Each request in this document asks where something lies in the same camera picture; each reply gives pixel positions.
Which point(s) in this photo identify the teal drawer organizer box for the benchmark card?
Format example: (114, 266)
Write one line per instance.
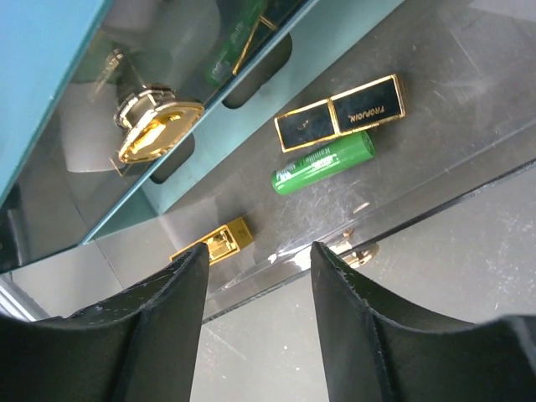
(315, 38)

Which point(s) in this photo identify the gold black lipstick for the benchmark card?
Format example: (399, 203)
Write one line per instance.
(227, 240)
(358, 109)

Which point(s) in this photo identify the clear drawer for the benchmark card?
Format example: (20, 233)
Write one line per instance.
(151, 70)
(449, 198)

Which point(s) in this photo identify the green mascara tube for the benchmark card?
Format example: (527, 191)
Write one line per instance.
(336, 157)

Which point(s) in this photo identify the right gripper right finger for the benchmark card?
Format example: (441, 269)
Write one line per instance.
(378, 346)

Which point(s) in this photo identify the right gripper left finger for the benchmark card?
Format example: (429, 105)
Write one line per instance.
(139, 345)

